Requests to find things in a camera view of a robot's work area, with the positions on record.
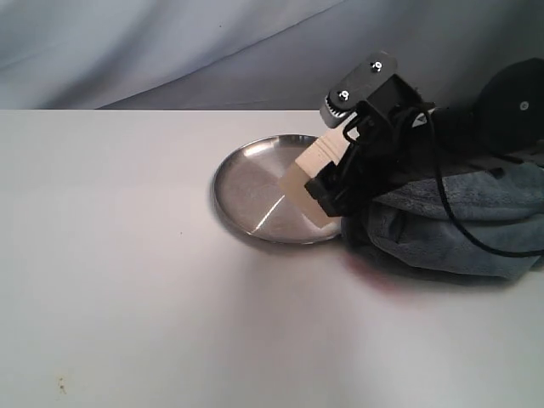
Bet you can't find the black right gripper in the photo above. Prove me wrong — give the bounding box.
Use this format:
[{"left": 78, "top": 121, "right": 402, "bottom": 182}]
[{"left": 304, "top": 51, "right": 444, "bottom": 218}]

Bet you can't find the light wooden cube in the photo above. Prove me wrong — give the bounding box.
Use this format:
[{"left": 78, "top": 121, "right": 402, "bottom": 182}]
[{"left": 279, "top": 125, "right": 356, "bottom": 230}]

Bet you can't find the grey-blue fleece towel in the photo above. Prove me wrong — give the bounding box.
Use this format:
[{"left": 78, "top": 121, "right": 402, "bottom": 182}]
[{"left": 342, "top": 164, "right": 543, "bottom": 281}]

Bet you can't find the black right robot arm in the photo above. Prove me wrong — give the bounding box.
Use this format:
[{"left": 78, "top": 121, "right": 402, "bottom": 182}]
[{"left": 305, "top": 52, "right": 543, "bottom": 217}]

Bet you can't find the round stainless steel plate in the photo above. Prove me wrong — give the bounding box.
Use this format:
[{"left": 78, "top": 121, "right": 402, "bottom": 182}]
[{"left": 212, "top": 134, "right": 340, "bottom": 245}]

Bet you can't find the white backdrop sheet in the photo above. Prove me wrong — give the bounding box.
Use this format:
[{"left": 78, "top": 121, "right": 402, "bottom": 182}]
[{"left": 1, "top": 1, "right": 543, "bottom": 110}]

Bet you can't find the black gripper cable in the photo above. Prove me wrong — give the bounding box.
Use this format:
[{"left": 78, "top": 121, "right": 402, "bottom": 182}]
[{"left": 346, "top": 101, "right": 544, "bottom": 258}]

